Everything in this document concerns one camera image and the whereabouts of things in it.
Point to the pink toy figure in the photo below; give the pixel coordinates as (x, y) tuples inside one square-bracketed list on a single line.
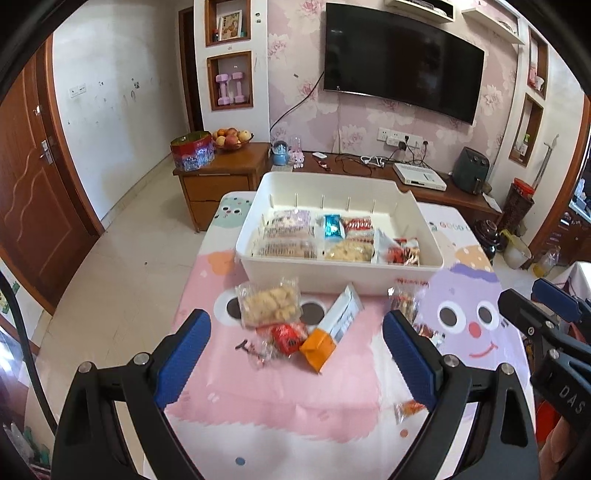
[(297, 154)]

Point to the blue foil snack packet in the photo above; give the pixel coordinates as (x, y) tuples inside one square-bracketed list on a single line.
[(333, 227)]

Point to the white paper sheet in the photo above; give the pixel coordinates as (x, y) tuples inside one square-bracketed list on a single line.
[(491, 202)]

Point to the red and white snack packet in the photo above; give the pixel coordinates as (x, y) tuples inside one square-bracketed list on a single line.
[(385, 247)]

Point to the small white remote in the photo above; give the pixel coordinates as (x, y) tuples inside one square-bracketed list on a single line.
[(319, 155)]

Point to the metal pole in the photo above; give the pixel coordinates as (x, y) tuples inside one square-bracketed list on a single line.
[(545, 159)]

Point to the white set-top box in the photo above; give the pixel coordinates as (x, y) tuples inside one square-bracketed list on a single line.
[(419, 176)]

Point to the clear bag of cookies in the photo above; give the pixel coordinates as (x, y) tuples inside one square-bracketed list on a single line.
[(270, 302)]

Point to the tall jar with red lid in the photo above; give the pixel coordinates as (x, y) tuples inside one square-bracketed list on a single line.
[(519, 205)]

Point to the brown wooden door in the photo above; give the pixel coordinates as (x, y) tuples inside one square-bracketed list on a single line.
[(41, 198)]

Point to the dark brown snack packet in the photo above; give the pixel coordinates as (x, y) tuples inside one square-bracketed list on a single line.
[(431, 336)]

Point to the pink dumbbell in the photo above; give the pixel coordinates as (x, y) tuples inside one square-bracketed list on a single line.
[(239, 87), (224, 90)]

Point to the clear nut bar packet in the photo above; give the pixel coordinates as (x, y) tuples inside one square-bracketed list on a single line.
[(406, 300)]

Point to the long white wall shelf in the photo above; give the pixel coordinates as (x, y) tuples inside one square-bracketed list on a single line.
[(420, 9)]

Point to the dark ceramic jar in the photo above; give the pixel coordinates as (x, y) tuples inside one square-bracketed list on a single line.
[(485, 242)]

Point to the wooden television cabinet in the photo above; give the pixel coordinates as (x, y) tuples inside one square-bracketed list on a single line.
[(221, 184)]

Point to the chair with white cover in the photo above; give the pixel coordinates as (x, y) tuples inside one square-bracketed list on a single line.
[(579, 279)]

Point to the clear plastic bottle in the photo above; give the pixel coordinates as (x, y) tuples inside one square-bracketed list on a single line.
[(548, 262)]

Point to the fruit bowl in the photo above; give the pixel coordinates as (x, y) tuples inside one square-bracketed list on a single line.
[(232, 139)]

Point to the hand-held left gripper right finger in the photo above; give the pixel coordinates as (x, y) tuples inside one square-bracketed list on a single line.
[(411, 360)]

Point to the black wall television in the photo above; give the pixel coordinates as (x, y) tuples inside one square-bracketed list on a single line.
[(401, 60)]

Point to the dark green air fryer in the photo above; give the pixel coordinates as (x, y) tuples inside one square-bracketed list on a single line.
[(470, 170)]

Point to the yellow rice crisp packet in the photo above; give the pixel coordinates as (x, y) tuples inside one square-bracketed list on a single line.
[(348, 251)]

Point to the white plastic storage box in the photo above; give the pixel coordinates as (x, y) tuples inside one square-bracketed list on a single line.
[(341, 277)]

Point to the red lettered cake packet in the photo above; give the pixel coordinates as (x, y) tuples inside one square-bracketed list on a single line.
[(358, 228)]

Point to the small clear candy wrapper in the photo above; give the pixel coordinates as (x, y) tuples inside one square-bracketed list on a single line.
[(254, 353)]

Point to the white wall socket row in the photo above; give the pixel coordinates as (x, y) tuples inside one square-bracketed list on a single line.
[(401, 138)]

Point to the red round tin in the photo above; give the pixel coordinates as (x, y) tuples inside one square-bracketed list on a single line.
[(191, 152)]

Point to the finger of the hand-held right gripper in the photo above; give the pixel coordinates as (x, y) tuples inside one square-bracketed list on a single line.
[(556, 297), (526, 314)]

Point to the orange white snack box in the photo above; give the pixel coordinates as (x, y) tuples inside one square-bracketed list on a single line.
[(341, 314)]

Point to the blue snow globe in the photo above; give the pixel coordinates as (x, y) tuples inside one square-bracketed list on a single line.
[(280, 154)]

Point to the small orange candy wrapper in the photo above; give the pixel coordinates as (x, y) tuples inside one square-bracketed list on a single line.
[(411, 410)]

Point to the white cup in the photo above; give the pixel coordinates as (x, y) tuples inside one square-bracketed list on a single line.
[(538, 83)]

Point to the clear bread packet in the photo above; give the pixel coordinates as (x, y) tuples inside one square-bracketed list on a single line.
[(286, 249)]

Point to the person's right hand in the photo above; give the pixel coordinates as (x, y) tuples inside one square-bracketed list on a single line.
[(563, 454)]

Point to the white plastic jug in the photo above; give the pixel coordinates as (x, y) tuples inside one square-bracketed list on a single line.
[(518, 251)]

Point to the clear packet with barcode label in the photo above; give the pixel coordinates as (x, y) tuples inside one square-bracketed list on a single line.
[(288, 224)]

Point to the orange snack packet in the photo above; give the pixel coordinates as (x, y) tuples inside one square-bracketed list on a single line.
[(318, 350)]

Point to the framed picture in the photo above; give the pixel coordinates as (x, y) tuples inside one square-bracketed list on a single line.
[(229, 25)]

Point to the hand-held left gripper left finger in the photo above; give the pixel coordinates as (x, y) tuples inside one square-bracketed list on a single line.
[(182, 360)]

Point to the small red candy packet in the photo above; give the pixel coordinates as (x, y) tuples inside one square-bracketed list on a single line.
[(287, 339)]

